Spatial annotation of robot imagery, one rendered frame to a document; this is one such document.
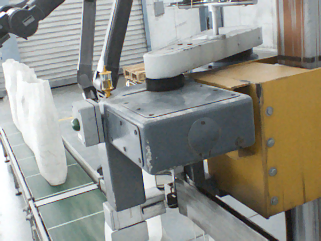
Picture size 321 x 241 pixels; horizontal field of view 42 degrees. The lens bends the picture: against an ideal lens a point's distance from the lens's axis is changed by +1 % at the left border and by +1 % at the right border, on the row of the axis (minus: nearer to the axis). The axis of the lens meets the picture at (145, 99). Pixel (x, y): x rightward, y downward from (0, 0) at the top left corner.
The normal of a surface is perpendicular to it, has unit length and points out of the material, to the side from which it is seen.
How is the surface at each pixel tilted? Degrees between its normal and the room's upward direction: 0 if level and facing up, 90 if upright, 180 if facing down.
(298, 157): 90
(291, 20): 90
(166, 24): 90
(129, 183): 90
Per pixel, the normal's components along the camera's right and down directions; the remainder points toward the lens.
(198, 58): 0.75, 0.07
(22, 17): 0.46, 0.24
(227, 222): -0.90, 0.21
